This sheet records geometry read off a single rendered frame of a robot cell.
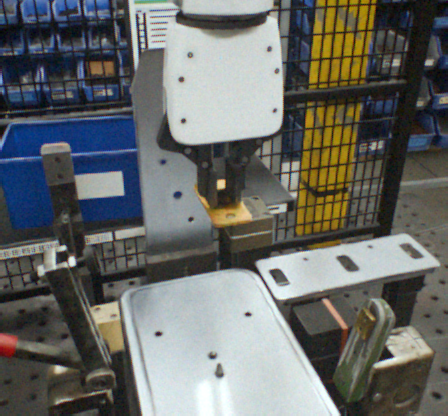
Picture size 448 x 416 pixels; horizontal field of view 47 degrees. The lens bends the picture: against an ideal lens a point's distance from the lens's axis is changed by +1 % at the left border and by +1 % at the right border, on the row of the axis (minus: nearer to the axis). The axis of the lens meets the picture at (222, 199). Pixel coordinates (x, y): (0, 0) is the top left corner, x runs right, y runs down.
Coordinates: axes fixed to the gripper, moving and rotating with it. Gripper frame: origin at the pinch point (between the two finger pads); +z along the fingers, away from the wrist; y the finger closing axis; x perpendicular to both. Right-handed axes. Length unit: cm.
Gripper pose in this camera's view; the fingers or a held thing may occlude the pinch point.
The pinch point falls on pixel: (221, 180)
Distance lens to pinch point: 49.4
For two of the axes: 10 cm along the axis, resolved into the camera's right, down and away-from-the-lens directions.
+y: 9.5, -1.5, 2.6
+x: -3.0, -4.8, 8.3
